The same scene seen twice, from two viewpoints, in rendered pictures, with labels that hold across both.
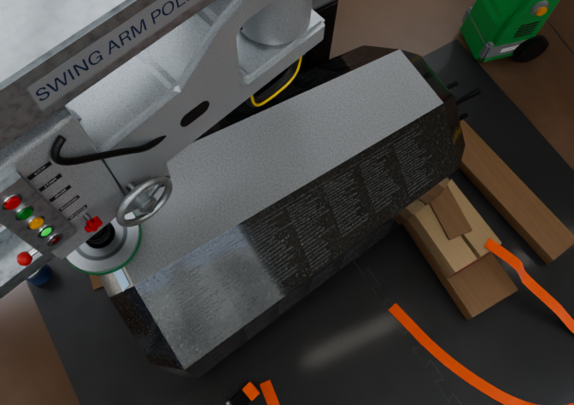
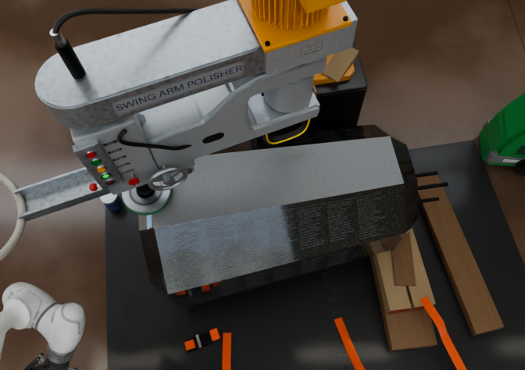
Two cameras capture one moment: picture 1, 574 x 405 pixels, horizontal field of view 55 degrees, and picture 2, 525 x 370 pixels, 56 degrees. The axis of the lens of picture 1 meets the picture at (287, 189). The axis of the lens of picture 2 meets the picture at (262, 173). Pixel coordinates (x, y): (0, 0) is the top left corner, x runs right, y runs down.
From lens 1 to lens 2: 62 cm
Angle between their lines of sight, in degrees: 12
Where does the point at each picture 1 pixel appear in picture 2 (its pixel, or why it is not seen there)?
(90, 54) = (149, 94)
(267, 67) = (271, 123)
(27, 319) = (96, 230)
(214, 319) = (197, 269)
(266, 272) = (240, 253)
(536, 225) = (474, 303)
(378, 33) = (413, 116)
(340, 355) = (286, 336)
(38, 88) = (118, 104)
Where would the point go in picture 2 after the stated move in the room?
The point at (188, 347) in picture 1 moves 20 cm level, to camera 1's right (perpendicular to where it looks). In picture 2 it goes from (174, 280) to (213, 300)
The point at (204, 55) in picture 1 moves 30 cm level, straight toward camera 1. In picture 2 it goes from (222, 108) to (200, 187)
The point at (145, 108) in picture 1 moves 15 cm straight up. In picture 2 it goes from (180, 127) to (173, 102)
